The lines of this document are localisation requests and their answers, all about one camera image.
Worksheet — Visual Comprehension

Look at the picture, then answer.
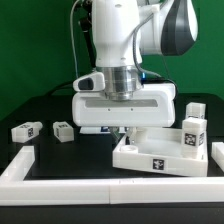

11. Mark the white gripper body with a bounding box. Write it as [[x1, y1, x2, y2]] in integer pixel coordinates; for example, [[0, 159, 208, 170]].
[[72, 83, 176, 127]]

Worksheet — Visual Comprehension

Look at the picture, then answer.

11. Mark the white square tabletop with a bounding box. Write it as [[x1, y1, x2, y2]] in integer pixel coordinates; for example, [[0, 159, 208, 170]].
[[112, 128, 208, 177]]

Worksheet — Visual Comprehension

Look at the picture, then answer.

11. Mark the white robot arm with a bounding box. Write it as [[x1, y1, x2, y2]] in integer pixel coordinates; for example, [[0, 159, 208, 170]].
[[72, 0, 198, 132]]

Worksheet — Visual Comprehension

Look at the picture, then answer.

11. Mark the white fiducial marker sheet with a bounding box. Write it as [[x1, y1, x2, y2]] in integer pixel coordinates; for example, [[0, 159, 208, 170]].
[[80, 126, 110, 134]]

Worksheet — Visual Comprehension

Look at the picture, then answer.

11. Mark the white U-shaped obstacle fence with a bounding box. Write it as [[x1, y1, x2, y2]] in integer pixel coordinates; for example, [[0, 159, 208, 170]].
[[0, 146, 224, 206]]

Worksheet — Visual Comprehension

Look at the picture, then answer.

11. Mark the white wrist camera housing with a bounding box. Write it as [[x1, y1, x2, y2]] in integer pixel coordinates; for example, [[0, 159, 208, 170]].
[[73, 72, 105, 92]]

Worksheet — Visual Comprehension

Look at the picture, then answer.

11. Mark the black cable bundle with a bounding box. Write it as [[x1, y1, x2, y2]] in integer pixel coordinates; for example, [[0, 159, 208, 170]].
[[44, 79, 78, 98]]

